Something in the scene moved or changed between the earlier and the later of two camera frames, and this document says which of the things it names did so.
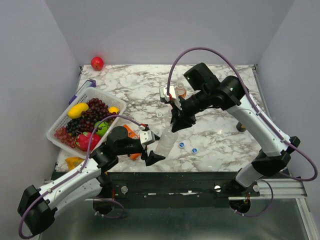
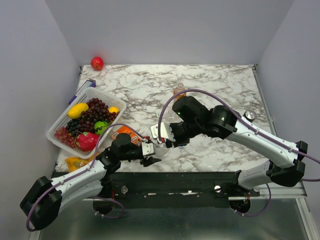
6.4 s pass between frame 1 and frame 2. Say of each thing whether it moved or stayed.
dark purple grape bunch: stayed
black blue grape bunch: stayed
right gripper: moved
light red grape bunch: stayed
